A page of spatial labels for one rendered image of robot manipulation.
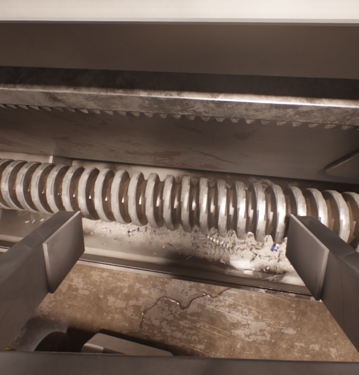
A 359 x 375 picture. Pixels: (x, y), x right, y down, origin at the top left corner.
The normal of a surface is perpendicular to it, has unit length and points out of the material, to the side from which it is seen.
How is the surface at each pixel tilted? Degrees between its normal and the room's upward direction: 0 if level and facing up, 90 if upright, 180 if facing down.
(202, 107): 90
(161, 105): 90
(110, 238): 0
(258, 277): 0
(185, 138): 90
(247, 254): 0
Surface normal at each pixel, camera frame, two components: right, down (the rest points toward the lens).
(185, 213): -0.18, 0.33
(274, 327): -0.14, -0.14
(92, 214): 0.83, 0.37
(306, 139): -0.12, 0.99
